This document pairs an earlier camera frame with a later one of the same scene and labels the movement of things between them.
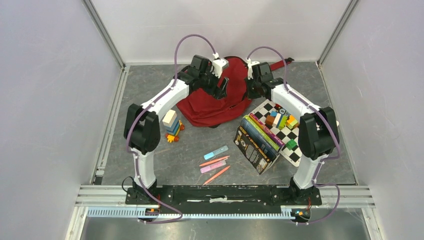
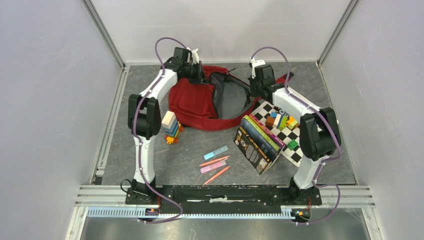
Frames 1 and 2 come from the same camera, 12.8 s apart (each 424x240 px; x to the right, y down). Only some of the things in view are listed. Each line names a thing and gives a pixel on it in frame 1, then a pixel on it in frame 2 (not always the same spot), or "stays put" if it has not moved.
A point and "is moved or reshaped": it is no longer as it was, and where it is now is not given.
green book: (249, 120) stays put
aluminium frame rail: (335, 196) stays put
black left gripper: (215, 91) to (200, 77)
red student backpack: (200, 110) is moved or reshaped
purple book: (269, 131) stays put
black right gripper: (250, 94) stays put
